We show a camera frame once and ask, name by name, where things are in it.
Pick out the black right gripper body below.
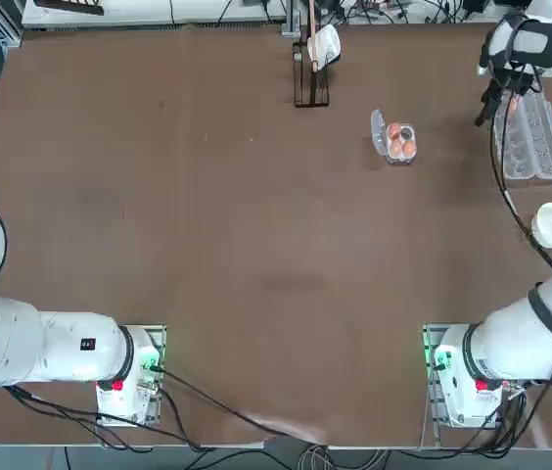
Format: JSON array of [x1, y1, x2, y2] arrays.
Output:
[[485, 68, 544, 97]]

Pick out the clear four-slot egg tray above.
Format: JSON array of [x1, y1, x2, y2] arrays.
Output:
[[370, 108, 419, 166]]

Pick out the black wire cup rack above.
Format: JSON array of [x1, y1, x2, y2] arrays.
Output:
[[291, 0, 332, 109]]

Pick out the transparent twelve-slot egg tray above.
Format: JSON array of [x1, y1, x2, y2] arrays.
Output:
[[492, 89, 552, 188]]

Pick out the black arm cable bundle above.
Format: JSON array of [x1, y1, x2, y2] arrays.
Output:
[[488, 63, 552, 273]]

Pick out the aluminium frame post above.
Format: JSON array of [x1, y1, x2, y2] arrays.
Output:
[[280, 0, 306, 36]]

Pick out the black base cable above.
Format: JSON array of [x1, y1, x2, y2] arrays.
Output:
[[156, 366, 329, 447]]

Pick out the dark ridged adapter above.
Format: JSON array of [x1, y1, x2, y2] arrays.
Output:
[[34, 0, 107, 15]]

